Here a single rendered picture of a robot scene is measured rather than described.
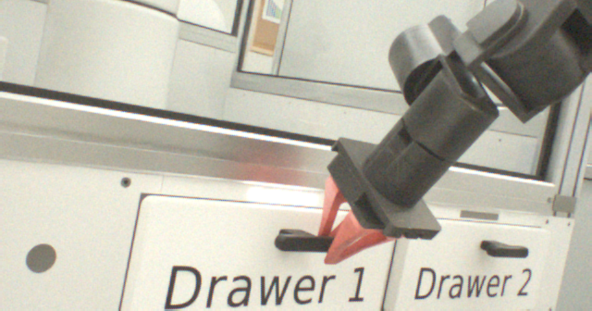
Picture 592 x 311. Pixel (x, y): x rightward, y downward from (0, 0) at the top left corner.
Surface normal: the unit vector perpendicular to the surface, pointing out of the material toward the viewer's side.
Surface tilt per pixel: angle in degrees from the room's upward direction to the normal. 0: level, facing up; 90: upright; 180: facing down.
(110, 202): 90
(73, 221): 90
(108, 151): 90
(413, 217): 35
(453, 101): 104
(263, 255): 90
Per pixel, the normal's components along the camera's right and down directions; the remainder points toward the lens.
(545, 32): 0.33, 0.39
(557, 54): 0.47, 0.21
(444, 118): -0.42, 0.27
